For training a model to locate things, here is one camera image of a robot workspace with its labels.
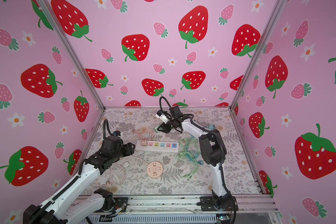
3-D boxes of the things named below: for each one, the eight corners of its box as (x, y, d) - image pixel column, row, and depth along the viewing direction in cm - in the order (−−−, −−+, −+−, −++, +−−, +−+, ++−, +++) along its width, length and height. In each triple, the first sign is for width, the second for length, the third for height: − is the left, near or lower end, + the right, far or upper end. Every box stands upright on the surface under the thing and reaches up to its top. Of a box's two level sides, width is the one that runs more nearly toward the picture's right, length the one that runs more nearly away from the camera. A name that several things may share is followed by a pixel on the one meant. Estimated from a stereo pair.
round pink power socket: (146, 178, 85) (145, 176, 83) (148, 163, 91) (147, 161, 89) (162, 178, 85) (162, 176, 83) (163, 163, 91) (163, 161, 89)
